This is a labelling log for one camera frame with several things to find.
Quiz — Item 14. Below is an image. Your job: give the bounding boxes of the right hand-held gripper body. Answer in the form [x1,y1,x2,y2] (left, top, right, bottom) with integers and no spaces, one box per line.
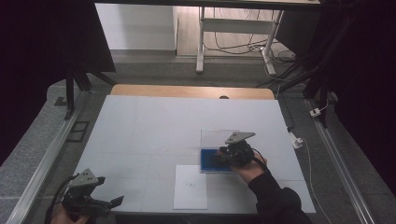
[219,132,257,168]

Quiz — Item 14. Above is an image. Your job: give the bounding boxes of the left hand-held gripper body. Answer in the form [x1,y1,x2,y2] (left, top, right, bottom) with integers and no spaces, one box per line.
[61,168,112,218]

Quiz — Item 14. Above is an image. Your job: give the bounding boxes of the blue ink pad clear-lid box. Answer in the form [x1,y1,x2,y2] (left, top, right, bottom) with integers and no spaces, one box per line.
[199,129,241,175]

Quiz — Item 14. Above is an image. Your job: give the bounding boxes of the person's right hand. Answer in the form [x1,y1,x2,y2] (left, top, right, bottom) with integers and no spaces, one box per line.
[231,149,269,185]

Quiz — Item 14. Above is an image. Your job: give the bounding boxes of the person's left hand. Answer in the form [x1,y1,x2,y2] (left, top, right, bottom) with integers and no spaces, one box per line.
[50,204,90,224]

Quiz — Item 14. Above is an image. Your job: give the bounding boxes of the white paper sheet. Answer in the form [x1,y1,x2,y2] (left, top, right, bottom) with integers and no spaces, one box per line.
[173,164,209,211]

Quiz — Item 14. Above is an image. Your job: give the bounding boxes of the white table cover board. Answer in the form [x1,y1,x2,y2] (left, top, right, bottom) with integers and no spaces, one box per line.
[75,94,317,216]

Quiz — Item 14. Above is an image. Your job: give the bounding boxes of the wooden table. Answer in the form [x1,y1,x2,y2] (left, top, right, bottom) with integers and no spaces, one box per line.
[110,83,276,101]

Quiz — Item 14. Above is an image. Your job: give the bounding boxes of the small white plug adapter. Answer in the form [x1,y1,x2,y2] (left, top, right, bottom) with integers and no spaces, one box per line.
[309,101,331,119]

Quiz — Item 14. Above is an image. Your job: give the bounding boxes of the black metal stand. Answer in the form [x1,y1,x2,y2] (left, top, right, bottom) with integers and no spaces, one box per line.
[64,60,119,121]
[256,13,358,129]

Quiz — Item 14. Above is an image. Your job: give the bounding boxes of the black curtain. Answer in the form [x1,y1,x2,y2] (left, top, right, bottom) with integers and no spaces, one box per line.
[0,0,117,167]
[275,0,396,197]

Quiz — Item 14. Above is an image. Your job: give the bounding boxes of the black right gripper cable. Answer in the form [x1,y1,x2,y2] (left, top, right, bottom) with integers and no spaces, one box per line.
[251,147,269,172]

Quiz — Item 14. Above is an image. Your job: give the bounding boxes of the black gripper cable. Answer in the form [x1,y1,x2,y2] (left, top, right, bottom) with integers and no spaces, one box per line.
[251,147,269,172]
[44,175,78,224]

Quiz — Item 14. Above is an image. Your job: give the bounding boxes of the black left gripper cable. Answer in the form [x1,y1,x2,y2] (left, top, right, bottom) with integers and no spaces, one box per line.
[44,175,78,224]

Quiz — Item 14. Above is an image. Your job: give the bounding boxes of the aluminium rail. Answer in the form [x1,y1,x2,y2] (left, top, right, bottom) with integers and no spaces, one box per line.
[304,98,378,224]
[6,90,92,224]

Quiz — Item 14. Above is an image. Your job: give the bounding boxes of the white plug with cable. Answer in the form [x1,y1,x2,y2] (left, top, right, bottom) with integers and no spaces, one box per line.
[290,132,333,224]

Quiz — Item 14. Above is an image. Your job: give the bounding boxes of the black floor cables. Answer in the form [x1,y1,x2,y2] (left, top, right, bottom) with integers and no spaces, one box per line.
[204,7,297,64]

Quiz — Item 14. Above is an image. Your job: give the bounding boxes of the white desk frame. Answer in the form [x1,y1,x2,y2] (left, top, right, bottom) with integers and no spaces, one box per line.
[195,6,285,76]

